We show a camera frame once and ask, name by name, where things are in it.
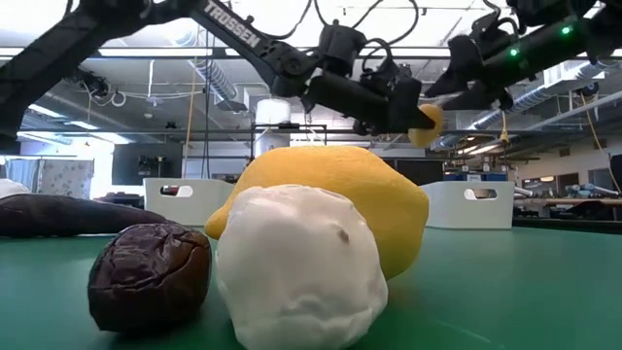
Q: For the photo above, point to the patterned curtain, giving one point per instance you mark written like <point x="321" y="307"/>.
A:
<point x="65" y="177"/>

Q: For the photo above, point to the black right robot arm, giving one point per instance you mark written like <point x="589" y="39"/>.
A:
<point x="578" y="36"/>

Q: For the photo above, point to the black wall monitor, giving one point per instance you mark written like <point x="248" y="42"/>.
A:
<point x="146" y="163"/>

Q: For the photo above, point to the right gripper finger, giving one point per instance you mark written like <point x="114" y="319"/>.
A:
<point x="461" y="60"/>
<point x="481" y="97"/>

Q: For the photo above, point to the green table mat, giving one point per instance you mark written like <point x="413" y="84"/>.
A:
<point x="486" y="291"/>

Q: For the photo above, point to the small purple eggplant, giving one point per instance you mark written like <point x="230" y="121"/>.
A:
<point x="146" y="277"/>

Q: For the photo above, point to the wooden workbench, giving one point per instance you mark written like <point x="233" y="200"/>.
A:
<point x="568" y="201"/>

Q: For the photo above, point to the small white garlic bulb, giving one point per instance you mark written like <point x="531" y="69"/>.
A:
<point x="301" y="272"/>

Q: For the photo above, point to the white plastic basket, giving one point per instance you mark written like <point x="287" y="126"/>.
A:
<point x="194" y="206"/>
<point x="466" y="216"/>

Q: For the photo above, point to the ceiling light strip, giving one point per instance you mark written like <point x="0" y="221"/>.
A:
<point x="155" y="52"/>

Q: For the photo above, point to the large white garlic bulb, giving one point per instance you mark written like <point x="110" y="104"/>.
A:
<point x="10" y="188"/>

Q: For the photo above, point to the white cylinder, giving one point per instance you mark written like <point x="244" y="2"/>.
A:
<point x="273" y="112"/>

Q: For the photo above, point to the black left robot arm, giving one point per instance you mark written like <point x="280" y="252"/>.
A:
<point x="233" y="31"/>

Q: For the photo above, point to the black metal stand frame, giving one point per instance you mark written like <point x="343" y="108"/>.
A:
<point x="289" y="126"/>

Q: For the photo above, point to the blue boxes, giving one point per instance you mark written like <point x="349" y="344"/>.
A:
<point x="473" y="176"/>

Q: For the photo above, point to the silver spiral air duct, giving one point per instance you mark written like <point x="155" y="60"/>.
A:
<point x="216" y="78"/>
<point x="534" y="97"/>

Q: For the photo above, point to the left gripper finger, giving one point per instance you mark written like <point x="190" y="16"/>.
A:
<point x="405" y="107"/>

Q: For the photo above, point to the yellow lemon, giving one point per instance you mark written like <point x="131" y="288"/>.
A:
<point x="428" y="131"/>
<point x="350" y="194"/>

